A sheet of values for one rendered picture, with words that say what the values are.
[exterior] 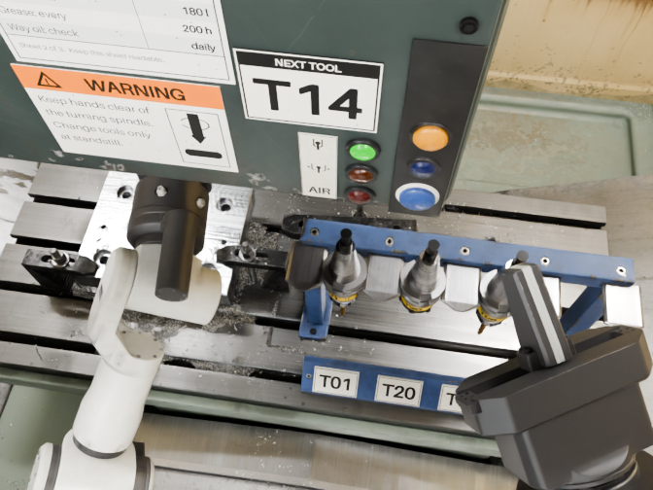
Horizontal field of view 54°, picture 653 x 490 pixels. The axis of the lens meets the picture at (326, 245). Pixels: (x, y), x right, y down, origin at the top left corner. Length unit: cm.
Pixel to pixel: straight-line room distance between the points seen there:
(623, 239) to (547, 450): 119
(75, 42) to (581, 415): 40
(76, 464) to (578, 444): 57
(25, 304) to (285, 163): 90
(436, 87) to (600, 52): 147
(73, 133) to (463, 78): 32
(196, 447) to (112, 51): 97
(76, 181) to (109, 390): 76
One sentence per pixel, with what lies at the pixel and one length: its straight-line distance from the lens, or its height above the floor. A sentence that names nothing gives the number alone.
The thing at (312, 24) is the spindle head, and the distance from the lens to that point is 41.
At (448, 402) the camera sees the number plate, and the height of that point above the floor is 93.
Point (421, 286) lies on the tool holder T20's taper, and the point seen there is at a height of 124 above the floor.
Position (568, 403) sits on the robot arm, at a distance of 40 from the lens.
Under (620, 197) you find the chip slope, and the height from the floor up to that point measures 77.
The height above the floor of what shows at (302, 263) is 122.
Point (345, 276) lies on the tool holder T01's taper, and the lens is 87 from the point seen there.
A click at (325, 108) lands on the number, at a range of 46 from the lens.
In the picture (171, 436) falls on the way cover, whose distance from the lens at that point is 135.
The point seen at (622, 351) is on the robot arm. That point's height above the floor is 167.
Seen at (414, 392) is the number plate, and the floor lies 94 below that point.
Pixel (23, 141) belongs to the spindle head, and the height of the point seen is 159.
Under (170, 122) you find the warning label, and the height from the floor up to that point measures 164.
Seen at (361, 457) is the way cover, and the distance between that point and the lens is 128.
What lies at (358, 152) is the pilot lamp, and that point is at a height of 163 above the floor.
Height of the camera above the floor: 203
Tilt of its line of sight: 62 degrees down
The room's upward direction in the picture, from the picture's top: 1 degrees counter-clockwise
